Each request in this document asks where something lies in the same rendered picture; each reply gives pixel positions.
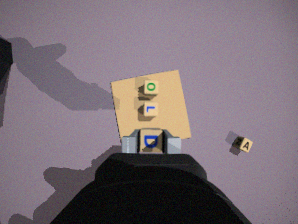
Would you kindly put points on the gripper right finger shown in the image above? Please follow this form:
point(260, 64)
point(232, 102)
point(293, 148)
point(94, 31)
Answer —
point(170, 144)

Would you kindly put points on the tan flat mat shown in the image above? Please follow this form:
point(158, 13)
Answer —
point(129, 101)

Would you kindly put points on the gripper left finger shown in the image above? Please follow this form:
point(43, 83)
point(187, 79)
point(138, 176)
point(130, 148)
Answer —
point(131, 143)

